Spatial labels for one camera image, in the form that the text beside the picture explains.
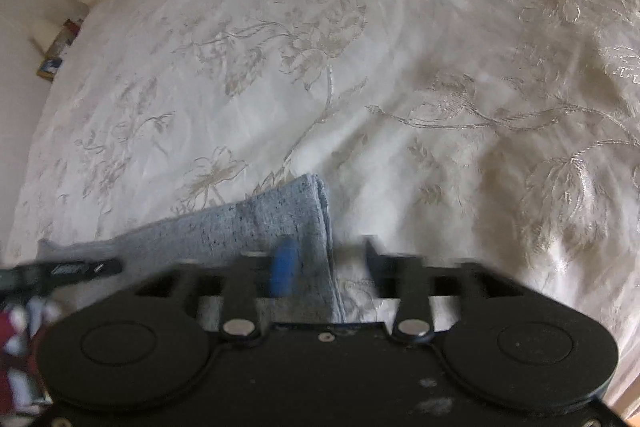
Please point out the red patterned cloth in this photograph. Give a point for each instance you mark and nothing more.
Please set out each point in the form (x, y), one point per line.
(20, 337)

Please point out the bed with white embroidered bedspread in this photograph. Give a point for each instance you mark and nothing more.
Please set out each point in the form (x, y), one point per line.
(350, 57)

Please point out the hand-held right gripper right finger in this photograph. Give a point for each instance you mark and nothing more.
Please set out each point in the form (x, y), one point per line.
(371, 269)

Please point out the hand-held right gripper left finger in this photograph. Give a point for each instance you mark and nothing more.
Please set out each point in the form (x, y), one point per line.
(285, 267)

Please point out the grey-blue knit pants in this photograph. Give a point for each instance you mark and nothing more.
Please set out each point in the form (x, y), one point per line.
(280, 217)

